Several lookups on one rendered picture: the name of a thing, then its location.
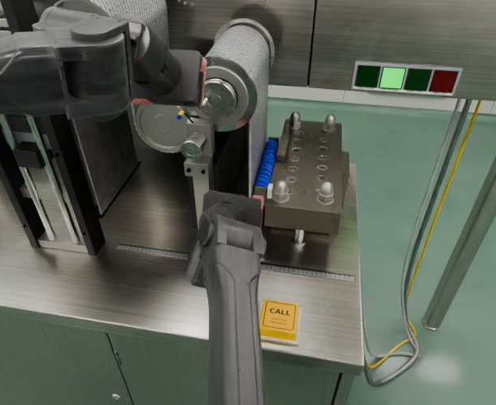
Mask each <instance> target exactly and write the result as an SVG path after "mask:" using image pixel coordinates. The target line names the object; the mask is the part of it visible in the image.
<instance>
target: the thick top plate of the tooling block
mask: <svg viewBox="0 0 496 405"><path fill-rule="evenodd" d="M324 123H325V122H319V121H301V128H299V129H291V128H289V126H288V125H289V119H285V124H284V128H283V132H282V135H281V136H285V137H289V147H288V151H287V155H286V159H285V162H277V161H275V166H274V169H273V175H272V178H271V182H270V184H273V192H274V188H275V185H276V183H277V182H278V181H279V180H284V181H286V183H287V185H288V189H289V193H288V195H289V201H287V202H283V203H279V202H275V201H274V200H273V197H272V198H267V199H266V203H265V209H264V225H265V226H270V227H282V228H289V229H296V230H303V231H315V232H321V233H329V234H335V235H337V234H338V228H339V224H340V219H341V215H342V124H339V123H336V124H335V128H336V130H335V131H334V132H332V133H330V132H325V131H324V130H323V129H322V127H323V126H324ZM324 182H330V183H331V184H332V186H333V192H334V196H333V198H334V202H333V203H332V204H330V205H322V204H320V203H319V202H318V201H317V197H318V194H319V190H320V189H321V186H322V184H323V183H324Z"/></svg>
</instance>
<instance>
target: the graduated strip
mask: <svg viewBox="0 0 496 405"><path fill-rule="evenodd" d="M116 250H122V251H127V252H139V253H145V254H151V255H157V256H168V257H174V258H180V259H186V260H187V259H188V256H189V254H190V253H189V252H181V251H175V250H169V249H163V248H156V247H146V246H139V245H133V244H127V243H119V244H118V245H117V247H116ZM260 269H261V270H267V271H273V272H284V273H290V274H296V275H302V276H313V277H319V278H325V279H331V280H342V281H348V282H355V275H353V274H346V273H341V272H329V271H323V270H317V269H311V268H299V267H294V266H288V265H281V264H270V263H264V262H260Z"/></svg>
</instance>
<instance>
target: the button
mask: <svg viewBox="0 0 496 405"><path fill-rule="evenodd" d="M298 312H299V304H295V303H290V302H284V301H274V300H269V299H264V303H263V307H262V312H261V316H260V335H261V336H266V337H271V338H280V339H285V340H290V341H295V340H296V335H297V320H298Z"/></svg>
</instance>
